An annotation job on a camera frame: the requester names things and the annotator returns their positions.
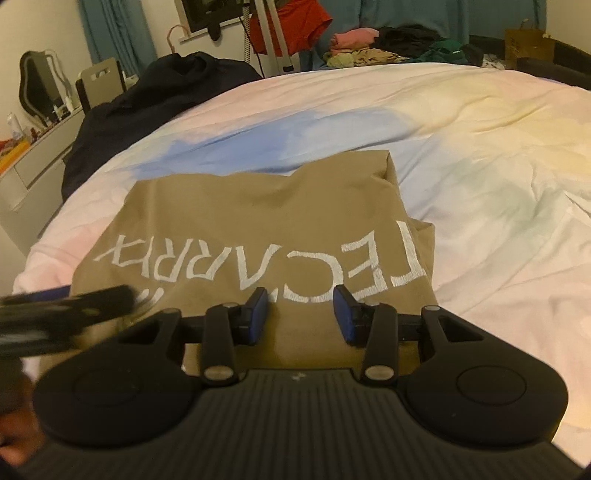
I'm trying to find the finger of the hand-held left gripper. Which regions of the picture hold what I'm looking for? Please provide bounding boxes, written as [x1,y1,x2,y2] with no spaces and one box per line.
[0,285,136,331]
[0,325,77,361]

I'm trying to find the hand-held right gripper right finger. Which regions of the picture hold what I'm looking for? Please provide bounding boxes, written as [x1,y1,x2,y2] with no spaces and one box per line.
[333,284,485,387]

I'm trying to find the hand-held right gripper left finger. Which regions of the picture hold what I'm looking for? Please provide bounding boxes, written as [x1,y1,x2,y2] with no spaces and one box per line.
[117,286,269,387]

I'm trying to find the tan printed t-shirt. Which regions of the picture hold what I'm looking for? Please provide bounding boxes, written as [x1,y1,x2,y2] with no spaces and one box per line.
[71,148,437,374]

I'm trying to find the yellow beige clothes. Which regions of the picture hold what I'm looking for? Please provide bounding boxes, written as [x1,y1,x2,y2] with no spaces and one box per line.
[323,46,411,71]

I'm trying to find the black clothes pile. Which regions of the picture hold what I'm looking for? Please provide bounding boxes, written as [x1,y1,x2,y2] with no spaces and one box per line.
[372,25,485,64]

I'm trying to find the pink clothes hanger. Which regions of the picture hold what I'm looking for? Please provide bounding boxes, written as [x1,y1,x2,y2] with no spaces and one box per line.
[166,24,190,56]

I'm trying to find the white dresser with clutter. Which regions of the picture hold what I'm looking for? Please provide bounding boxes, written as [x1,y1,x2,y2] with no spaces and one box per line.
[0,108,86,254]

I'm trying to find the orange box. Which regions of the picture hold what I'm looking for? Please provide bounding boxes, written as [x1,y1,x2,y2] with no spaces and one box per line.
[0,141,31,174]

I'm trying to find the pastel bed sheet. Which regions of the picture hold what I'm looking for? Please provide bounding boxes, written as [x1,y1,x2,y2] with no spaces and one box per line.
[13,62,591,462]

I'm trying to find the dark navy garment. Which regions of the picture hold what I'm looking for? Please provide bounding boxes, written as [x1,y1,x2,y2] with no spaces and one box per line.
[61,52,262,204]

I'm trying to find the ornate table mirror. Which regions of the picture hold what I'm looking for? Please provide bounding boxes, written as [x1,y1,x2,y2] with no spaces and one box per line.
[18,50,70,125]

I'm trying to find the grey chair back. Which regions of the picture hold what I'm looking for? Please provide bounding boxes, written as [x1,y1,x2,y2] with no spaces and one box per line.
[75,63,125,114]

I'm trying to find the narrow blue curtain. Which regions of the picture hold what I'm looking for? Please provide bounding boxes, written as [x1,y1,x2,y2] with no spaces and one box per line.
[76,0,158,77]

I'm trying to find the pink folded clothing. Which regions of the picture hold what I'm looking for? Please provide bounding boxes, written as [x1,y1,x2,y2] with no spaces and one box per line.
[330,28,380,51]

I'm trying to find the green garment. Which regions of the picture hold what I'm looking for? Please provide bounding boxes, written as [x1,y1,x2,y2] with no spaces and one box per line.
[409,39,476,65]

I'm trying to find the red garment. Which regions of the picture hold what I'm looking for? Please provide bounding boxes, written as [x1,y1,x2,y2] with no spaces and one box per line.
[249,0,333,54]

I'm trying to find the wide blue curtain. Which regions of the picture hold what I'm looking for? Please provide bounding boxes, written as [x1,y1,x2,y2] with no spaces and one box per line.
[300,0,548,70]

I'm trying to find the dark window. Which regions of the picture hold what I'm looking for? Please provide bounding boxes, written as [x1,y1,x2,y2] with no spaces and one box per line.
[175,0,252,36]

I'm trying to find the gold paper bag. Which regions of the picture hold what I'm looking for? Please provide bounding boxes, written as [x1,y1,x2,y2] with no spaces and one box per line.
[504,21,555,70]

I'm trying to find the black sofa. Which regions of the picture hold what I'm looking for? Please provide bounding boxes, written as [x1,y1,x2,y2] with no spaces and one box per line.
[468,32,591,91]

